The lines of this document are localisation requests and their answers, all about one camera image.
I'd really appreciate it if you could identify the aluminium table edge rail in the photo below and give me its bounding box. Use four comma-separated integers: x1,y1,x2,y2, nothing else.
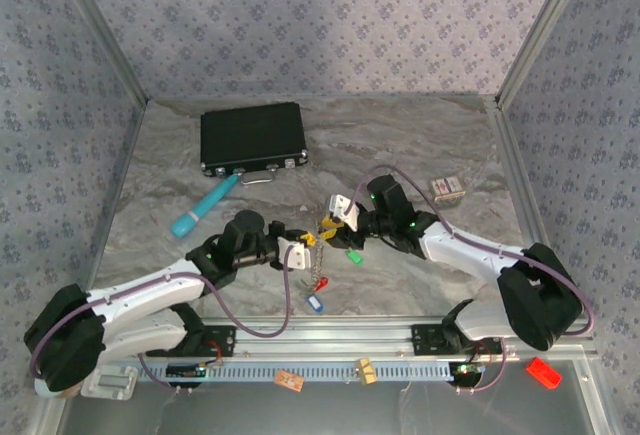
487,96,600,356
89,98,150,281

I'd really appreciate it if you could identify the small playing card box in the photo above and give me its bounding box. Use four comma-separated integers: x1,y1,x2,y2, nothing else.
430,174,466,203

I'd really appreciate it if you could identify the tan wooden block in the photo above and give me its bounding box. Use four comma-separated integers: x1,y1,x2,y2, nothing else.
353,357,379,386

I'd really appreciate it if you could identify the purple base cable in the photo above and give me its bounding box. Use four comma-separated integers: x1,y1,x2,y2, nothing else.
455,333,509,395
133,352,195,396

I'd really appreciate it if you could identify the black case with metal handle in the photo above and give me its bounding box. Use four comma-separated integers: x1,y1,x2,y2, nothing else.
199,101,310,186

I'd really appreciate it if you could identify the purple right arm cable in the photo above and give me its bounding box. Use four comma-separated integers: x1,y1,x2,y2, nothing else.
348,164,596,336

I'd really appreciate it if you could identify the left circuit board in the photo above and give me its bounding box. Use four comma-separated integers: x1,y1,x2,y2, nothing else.
166,362,209,379

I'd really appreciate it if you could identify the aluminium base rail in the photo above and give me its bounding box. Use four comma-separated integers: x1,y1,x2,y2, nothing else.
53,315,600,362

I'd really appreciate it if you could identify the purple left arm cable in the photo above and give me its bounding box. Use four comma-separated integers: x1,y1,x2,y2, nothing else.
29,253,296,390

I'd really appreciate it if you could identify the red plastic block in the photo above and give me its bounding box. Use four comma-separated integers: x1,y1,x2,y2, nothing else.
524,356,564,390

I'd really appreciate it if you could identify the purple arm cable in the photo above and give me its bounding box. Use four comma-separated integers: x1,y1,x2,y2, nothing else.
348,164,596,336
29,253,296,390

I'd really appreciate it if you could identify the aluminium frame post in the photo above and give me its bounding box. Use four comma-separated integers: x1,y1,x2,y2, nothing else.
49,0,151,104
494,0,594,109

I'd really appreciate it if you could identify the teal plastic tube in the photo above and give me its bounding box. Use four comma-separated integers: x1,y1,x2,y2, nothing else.
170,174,240,240

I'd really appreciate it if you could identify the grey slotted cable duct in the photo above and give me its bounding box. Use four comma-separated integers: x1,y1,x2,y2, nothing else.
135,358,457,385

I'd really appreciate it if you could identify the white plastic holder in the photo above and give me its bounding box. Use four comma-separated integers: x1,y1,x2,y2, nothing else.
80,364,139,401

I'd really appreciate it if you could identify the metal key organiser with rings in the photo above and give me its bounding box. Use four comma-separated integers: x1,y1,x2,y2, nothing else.
301,222,327,296

